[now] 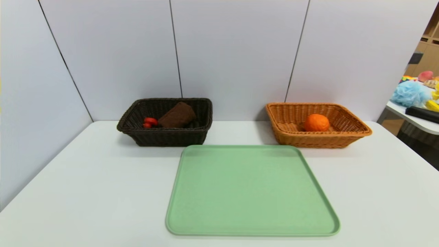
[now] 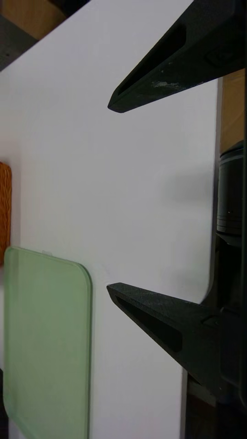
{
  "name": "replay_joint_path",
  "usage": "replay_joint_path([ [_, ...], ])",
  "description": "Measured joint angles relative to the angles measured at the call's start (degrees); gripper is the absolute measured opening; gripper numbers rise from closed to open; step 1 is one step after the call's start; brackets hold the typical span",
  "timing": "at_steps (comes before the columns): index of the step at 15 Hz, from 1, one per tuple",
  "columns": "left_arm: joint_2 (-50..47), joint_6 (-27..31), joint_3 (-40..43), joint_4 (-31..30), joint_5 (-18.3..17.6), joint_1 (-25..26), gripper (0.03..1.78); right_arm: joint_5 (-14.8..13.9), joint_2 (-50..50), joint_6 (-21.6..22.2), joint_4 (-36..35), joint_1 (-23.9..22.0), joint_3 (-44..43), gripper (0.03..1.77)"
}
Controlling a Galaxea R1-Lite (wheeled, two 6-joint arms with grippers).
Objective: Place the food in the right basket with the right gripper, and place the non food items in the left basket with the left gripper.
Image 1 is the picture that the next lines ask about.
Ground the brown towel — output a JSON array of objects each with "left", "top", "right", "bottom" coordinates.
[{"left": 158, "top": 102, "right": 197, "bottom": 129}]

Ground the orange fruit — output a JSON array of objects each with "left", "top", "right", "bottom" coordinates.
[{"left": 304, "top": 114, "right": 330, "bottom": 132}]

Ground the dark brown wicker basket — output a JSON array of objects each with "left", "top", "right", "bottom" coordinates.
[{"left": 116, "top": 97, "right": 213, "bottom": 147}]

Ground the orange wicker basket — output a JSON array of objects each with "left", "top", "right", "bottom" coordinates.
[{"left": 266, "top": 102, "right": 373, "bottom": 149}]

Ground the light green plastic tray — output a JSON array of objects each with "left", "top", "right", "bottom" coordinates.
[{"left": 165, "top": 144, "right": 341, "bottom": 237}]

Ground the blue mesh bath loofah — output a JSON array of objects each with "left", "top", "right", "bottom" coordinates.
[{"left": 391, "top": 80, "right": 433, "bottom": 107}]

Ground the black oblong object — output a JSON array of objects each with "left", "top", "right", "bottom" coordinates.
[{"left": 405, "top": 106, "right": 439, "bottom": 124}]

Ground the white side table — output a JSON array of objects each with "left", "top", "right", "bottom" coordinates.
[{"left": 386, "top": 101, "right": 439, "bottom": 135}]

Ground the yellow toy item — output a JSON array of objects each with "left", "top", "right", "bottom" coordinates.
[{"left": 425, "top": 91, "right": 439, "bottom": 112}]

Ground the wooden shelf cabinet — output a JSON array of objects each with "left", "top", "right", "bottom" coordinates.
[{"left": 405, "top": 7, "right": 439, "bottom": 78}]

